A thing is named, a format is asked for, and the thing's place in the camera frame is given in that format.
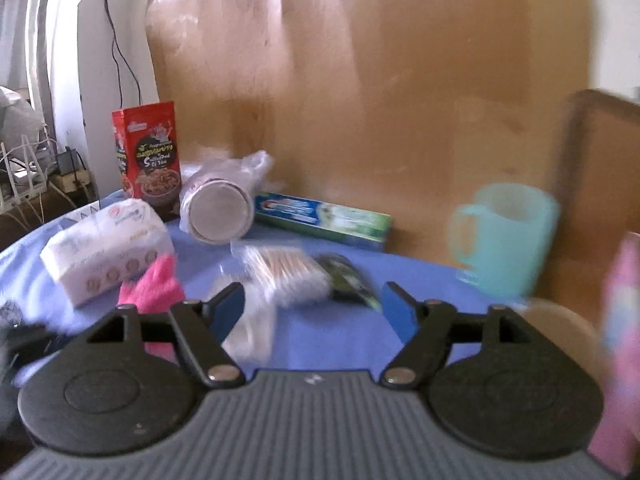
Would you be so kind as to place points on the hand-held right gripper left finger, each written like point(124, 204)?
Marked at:
point(231, 310)

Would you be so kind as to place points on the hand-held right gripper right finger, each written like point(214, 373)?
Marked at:
point(400, 316)

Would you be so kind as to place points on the clear plastic bag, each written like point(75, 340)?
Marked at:
point(252, 330)

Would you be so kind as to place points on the dark green packet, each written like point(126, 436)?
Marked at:
point(347, 280)

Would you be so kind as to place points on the cotton swab pack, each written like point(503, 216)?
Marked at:
point(285, 272)

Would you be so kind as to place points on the pink fuzzy sock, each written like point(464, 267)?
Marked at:
point(152, 285)

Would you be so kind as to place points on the jar in plastic wrap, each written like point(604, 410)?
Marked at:
point(217, 207)

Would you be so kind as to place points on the blue green toothpaste box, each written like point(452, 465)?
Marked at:
point(320, 215)

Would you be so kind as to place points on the teal plastic mug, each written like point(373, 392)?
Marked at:
point(510, 240)

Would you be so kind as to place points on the white tissue pack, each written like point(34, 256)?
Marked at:
point(102, 245)

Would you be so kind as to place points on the beige round object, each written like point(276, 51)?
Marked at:
point(565, 330)

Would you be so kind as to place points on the red noodle box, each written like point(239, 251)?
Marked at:
point(150, 155)

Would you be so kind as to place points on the power strip with adapter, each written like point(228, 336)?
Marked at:
point(70, 170)

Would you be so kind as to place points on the pink cloth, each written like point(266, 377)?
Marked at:
point(622, 340)

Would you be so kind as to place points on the large wooden board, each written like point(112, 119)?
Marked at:
point(400, 85)

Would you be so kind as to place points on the white curtain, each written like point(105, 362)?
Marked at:
point(45, 35)

